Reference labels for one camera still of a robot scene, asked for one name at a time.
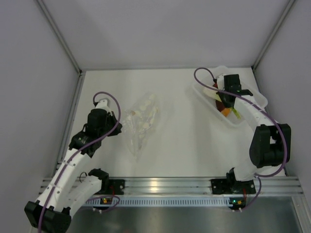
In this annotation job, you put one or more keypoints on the green fake celery stalk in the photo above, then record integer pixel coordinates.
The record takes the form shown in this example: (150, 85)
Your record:
(235, 113)

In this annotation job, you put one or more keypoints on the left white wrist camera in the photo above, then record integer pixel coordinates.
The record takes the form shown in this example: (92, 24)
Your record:
(103, 104)

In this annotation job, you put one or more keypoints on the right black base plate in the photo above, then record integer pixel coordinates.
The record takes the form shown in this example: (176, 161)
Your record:
(220, 186)

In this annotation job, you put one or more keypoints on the clear zip top bag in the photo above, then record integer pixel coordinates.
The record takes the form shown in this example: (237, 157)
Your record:
(139, 122)

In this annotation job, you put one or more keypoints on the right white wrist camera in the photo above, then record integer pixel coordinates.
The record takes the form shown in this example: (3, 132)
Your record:
(219, 82)

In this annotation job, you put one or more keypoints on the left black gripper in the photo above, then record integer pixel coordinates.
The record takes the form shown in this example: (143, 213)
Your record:
(111, 117)

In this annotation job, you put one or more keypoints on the aluminium mounting rail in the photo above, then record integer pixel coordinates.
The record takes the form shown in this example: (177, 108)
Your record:
(273, 186)

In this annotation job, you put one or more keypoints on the white slotted cable duct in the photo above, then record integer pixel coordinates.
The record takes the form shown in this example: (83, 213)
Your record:
(166, 202)

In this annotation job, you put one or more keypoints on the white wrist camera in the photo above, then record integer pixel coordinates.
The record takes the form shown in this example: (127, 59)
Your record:
(103, 104)
(219, 82)

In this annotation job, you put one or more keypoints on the translucent plastic bin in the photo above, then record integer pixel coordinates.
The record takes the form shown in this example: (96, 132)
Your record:
(208, 81)

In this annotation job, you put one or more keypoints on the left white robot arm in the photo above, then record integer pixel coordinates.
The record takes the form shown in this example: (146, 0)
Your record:
(54, 209)

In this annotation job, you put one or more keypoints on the orange purple fake fruit slice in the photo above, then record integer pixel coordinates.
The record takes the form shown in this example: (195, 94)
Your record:
(221, 108)

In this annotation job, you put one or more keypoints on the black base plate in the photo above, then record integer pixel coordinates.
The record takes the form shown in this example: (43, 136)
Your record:
(115, 187)
(220, 186)

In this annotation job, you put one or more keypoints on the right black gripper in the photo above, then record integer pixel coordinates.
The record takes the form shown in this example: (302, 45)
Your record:
(220, 93)

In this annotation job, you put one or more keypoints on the aluminium frame post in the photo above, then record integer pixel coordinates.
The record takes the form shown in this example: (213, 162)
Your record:
(289, 6)
(57, 32)

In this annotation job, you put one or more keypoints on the left aluminium frame post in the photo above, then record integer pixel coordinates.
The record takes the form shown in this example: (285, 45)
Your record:
(57, 32)

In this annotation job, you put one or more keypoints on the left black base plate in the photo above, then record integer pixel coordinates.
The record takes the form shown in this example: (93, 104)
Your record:
(115, 187)

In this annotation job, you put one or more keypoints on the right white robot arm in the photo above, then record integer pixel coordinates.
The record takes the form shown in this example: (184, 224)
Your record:
(270, 145)

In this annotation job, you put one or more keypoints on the right aluminium frame post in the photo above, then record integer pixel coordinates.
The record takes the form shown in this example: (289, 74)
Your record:
(289, 6)

